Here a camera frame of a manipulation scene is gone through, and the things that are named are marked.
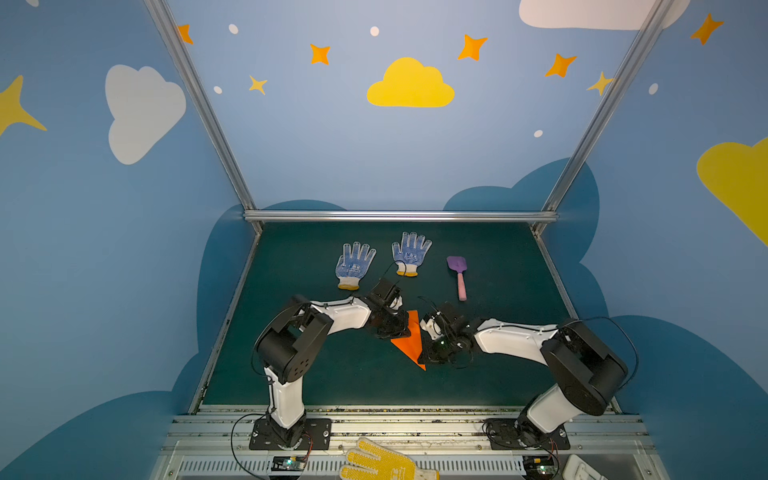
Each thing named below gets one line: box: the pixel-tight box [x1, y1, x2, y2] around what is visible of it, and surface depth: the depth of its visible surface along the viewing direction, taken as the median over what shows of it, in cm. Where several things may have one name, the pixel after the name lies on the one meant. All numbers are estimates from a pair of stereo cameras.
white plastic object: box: [562, 454, 608, 480], surface depth 70 cm
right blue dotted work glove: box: [392, 232, 432, 277], surface depth 117 cm
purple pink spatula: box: [446, 256, 467, 302], surface depth 109 cm
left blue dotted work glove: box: [335, 242, 377, 291], surface depth 110 cm
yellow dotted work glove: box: [339, 437, 440, 480], surface depth 72 cm
